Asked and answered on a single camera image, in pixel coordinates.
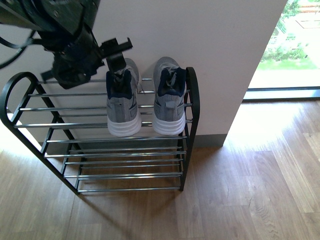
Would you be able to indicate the grey knit sneaker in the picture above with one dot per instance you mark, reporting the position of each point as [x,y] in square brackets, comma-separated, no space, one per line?
[123,116]
[169,79]

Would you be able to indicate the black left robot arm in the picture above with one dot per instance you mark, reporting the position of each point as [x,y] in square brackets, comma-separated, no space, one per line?
[64,28]

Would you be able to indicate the black metal shoe rack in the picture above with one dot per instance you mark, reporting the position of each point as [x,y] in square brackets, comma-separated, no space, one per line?
[68,131]

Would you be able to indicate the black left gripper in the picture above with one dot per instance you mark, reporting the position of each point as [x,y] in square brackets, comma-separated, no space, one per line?
[80,59]

